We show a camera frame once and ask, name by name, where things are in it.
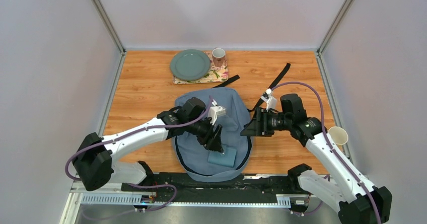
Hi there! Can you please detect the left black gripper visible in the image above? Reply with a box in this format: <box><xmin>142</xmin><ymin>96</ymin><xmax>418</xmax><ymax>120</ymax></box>
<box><xmin>186</xmin><ymin>115</ymin><xmax>224</xmax><ymax>153</ymax></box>

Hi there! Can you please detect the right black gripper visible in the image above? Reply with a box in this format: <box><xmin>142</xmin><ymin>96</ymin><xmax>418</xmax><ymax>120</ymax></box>
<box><xmin>240</xmin><ymin>107</ymin><xmax>291</xmax><ymax>137</ymax></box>

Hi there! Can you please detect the teal wallet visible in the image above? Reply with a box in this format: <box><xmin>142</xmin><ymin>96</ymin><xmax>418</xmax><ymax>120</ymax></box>
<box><xmin>207</xmin><ymin>145</ymin><xmax>237</xmax><ymax>168</ymax></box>

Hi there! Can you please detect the blue-grey backpack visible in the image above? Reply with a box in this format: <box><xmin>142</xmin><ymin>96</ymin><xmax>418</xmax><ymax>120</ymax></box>
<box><xmin>172</xmin><ymin>75</ymin><xmax>252</xmax><ymax>182</ymax></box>

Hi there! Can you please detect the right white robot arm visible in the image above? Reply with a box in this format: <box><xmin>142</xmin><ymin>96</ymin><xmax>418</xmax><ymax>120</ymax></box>
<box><xmin>241</xmin><ymin>90</ymin><xmax>392</xmax><ymax>223</ymax></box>

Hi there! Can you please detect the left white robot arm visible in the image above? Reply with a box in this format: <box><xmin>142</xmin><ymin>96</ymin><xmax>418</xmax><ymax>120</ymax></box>
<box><xmin>65</xmin><ymin>97</ymin><xmax>226</xmax><ymax>191</ymax></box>

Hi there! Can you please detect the floral placemat tray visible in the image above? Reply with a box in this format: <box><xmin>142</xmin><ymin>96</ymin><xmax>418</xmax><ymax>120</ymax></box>
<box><xmin>172</xmin><ymin>51</ymin><xmax>229</xmax><ymax>85</ymax></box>

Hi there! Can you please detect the pink patterned mug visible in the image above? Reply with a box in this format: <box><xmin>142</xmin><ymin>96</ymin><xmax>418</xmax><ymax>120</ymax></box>
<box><xmin>211</xmin><ymin>48</ymin><xmax>226</xmax><ymax>67</ymax></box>

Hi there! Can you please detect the green ceramic plate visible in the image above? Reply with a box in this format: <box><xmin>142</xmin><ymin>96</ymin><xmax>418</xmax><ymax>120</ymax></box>
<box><xmin>170</xmin><ymin>49</ymin><xmax>211</xmax><ymax>81</ymax></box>

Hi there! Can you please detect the yellow mug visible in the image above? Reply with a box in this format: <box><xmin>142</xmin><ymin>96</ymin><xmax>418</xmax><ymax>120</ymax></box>
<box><xmin>328</xmin><ymin>126</ymin><xmax>349</xmax><ymax>145</ymax></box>

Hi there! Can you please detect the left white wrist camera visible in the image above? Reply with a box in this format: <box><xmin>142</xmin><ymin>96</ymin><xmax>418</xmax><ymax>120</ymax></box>
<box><xmin>207</xmin><ymin>99</ymin><xmax>226</xmax><ymax>125</ymax></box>

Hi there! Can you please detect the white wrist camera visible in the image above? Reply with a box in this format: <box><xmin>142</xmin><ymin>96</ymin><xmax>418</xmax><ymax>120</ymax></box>
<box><xmin>207</xmin><ymin>99</ymin><xmax>226</xmax><ymax>125</ymax></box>
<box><xmin>260</xmin><ymin>89</ymin><xmax>277</xmax><ymax>110</ymax></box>

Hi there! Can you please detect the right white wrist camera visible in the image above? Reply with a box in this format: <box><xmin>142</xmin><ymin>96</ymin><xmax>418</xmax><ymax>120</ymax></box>
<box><xmin>260</xmin><ymin>89</ymin><xmax>277</xmax><ymax>110</ymax></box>

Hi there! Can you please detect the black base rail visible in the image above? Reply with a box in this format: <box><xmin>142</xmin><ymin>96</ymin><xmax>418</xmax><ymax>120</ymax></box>
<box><xmin>121</xmin><ymin>161</ymin><xmax>313</xmax><ymax>212</ymax></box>

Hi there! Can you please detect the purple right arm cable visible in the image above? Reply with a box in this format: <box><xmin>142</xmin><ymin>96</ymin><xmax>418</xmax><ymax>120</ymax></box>
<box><xmin>270</xmin><ymin>81</ymin><xmax>383</xmax><ymax>224</ymax></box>

